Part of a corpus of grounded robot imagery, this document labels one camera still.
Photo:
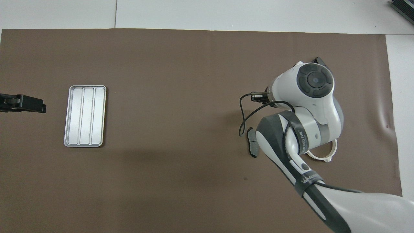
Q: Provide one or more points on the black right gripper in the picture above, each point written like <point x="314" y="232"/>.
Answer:
<point x="259" y="97"/>

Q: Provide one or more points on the silver ribbed metal tray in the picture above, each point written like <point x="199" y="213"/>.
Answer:
<point x="84" y="116"/>

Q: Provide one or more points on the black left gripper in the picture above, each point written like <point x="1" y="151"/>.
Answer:
<point x="8" y="103"/>

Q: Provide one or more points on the short dark brake pad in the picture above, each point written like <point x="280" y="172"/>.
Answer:
<point x="319" y="60"/>

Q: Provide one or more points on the black ridged device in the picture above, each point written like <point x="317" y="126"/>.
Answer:
<point x="404" y="6"/>

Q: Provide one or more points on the brown paper table mat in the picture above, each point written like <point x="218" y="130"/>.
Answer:
<point x="161" y="81"/>

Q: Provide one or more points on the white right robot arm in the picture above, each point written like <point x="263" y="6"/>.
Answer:
<point x="323" y="110"/>

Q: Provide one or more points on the white semicircular plastic clamp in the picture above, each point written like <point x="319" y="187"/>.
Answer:
<point x="328" y="159"/>

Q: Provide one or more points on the long dark brake pad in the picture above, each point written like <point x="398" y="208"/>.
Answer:
<point x="251" y="142"/>

